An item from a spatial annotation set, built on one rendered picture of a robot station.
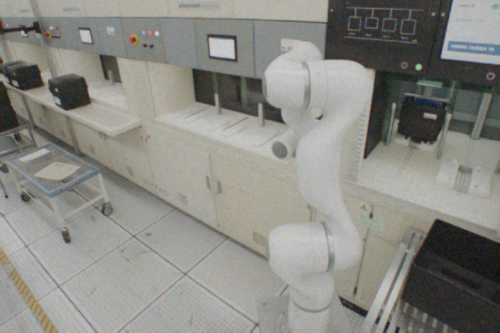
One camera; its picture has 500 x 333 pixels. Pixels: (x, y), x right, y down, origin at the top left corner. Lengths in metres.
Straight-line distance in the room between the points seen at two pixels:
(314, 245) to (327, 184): 0.15
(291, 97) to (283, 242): 0.33
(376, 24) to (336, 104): 0.66
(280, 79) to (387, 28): 0.71
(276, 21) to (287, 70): 0.84
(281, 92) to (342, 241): 0.36
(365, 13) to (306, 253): 0.89
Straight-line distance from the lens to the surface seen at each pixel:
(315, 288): 0.85
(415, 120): 1.87
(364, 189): 1.51
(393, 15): 1.25
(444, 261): 1.41
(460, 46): 1.23
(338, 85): 0.64
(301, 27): 1.39
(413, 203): 1.48
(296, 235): 0.75
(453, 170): 1.73
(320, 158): 0.66
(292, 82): 0.62
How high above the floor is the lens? 1.70
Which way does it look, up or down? 27 degrees down
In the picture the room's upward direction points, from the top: 2 degrees counter-clockwise
